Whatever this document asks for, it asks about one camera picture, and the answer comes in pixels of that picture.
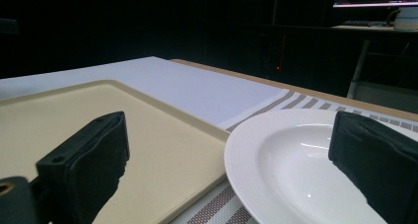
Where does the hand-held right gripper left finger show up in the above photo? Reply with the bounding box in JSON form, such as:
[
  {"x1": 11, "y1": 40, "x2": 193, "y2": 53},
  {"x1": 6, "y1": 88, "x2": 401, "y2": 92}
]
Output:
[{"x1": 35, "y1": 111, "x2": 131, "y2": 224}]

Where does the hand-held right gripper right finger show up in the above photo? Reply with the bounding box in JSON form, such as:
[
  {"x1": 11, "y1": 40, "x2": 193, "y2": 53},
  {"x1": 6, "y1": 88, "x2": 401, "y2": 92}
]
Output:
[{"x1": 327, "y1": 111, "x2": 418, "y2": 224}]

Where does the beige plastic tray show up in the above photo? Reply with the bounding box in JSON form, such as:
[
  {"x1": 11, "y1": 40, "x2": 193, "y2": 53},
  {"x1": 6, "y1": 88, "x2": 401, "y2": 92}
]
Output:
[{"x1": 0, "y1": 79, "x2": 231, "y2": 224}]

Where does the white deep plate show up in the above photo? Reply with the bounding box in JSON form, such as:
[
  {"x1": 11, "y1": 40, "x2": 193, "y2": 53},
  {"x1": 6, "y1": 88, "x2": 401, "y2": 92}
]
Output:
[{"x1": 224, "y1": 109, "x2": 418, "y2": 224}]

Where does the background desk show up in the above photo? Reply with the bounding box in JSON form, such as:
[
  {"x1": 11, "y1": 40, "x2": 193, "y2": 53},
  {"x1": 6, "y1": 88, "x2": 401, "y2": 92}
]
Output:
[{"x1": 329, "y1": 25, "x2": 418, "y2": 114}]

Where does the dark keyboard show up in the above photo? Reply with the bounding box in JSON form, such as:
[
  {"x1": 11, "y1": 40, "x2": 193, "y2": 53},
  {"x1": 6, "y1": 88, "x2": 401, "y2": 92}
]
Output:
[{"x1": 342, "y1": 19, "x2": 388, "y2": 28}]

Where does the white striped placemat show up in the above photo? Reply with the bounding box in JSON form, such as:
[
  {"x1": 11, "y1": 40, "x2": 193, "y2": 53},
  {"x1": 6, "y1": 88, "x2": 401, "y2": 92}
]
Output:
[{"x1": 0, "y1": 55, "x2": 418, "y2": 224}]

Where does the white mug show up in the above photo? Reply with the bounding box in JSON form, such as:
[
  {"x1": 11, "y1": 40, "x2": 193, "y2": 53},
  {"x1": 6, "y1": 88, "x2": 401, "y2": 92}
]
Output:
[{"x1": 385, "y1": 6, "x2": 418, "y2": 32}]

